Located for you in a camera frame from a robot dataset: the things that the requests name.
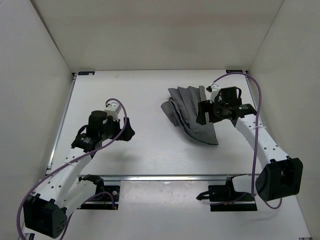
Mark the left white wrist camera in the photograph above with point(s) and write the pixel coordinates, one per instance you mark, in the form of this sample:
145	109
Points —
113	109

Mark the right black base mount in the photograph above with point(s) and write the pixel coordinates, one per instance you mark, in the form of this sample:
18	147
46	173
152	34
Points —
224	198

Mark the aluminium front rail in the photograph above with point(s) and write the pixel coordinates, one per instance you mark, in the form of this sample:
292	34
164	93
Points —
168	177

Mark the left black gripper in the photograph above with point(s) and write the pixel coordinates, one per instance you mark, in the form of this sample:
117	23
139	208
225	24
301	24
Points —
129	131

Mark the right blue corner sticker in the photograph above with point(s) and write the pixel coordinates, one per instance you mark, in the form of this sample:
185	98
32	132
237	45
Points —
228	71

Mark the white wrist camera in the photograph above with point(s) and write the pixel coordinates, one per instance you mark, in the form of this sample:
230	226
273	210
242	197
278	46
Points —
214	90
113	109

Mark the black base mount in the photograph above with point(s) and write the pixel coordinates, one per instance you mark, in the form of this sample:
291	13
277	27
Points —
106	197
224	198

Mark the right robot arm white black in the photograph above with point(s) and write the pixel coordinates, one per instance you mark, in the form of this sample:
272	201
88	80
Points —
281	175

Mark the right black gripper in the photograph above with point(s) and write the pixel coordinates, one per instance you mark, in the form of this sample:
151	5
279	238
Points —
204	107

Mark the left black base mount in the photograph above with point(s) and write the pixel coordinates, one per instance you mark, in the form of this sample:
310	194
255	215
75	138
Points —
106	197

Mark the left blue corner sticker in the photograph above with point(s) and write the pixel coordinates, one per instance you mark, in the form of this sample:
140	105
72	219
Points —
86	73

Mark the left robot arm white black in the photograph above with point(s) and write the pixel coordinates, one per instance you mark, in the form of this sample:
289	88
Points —
48	209

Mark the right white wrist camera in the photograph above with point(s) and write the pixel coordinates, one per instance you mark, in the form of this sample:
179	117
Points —
214	90

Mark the blue corner sticker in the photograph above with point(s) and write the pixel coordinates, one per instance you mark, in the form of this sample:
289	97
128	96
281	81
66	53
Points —
228	71
86	73

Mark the grey pleated skirt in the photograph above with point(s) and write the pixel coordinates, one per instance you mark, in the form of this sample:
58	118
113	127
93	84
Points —
181	108

